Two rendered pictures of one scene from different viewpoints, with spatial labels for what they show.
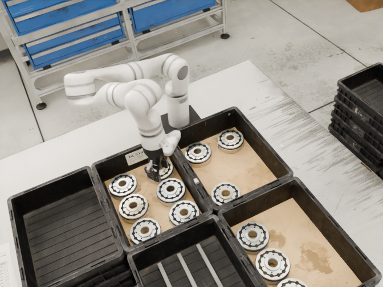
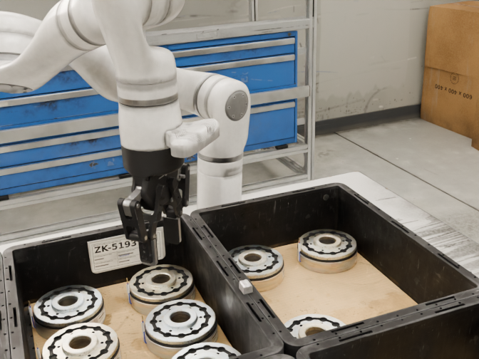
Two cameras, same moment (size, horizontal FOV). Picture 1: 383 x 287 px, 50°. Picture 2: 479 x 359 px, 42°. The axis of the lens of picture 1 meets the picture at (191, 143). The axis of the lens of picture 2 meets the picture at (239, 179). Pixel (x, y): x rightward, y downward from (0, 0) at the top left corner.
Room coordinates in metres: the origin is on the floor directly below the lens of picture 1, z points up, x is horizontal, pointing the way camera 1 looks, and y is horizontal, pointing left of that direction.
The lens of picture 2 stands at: (0.13, 0.03, 1.39)
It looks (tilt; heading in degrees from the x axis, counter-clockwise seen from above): 23 degrees down; 358
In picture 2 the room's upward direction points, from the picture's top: 2 degrees counter-clockwise
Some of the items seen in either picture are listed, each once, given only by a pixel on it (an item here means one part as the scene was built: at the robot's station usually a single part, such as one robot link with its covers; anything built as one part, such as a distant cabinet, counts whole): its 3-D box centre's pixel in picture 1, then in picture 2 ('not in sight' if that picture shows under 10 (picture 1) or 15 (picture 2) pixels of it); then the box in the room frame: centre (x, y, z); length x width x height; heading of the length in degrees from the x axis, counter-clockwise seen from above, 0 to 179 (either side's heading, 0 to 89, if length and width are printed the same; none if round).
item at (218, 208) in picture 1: (226, 154); (321, 251); (0.94, -0.12, 0.92); 0.40 x 0.30 x 0.02; 19
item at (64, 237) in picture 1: (67, 234); not in sight; (0.75, 0.45, 0.87); 0.40 x 0.30 x 0.11; 19
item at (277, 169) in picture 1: (227, 163); (320, 281); (0.94, -0.12, 0.87); 0.40 x 0.30 x 0.11; 19
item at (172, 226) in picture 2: (164, 163); (172, 230); (0.87, 0.10, 1.01); 0.02 x 0.01 x 0.04; 64
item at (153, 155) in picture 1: (155, 150); (155, 171); (0.84, 0.11, 1.10); 0.08 x 0.08 x 0.09
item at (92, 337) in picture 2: (133, 205); (80, 343); (0.82, 0.23, 0.86); 0.05 x 0.05 x 0.01
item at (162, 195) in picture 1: (170, 189); (180, 320); (0.87, 0.10, 0.86); 0.10 x 0.10 x 0.01
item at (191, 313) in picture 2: (170, 189); (180, 318); (0.87, 0.10, 0.86); 0.05 x 0.05 x 0.01
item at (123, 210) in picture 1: (133, 206); (80, 346); (0.82, 0.23, 0.86); 0.10 x 0.10 x 0.01
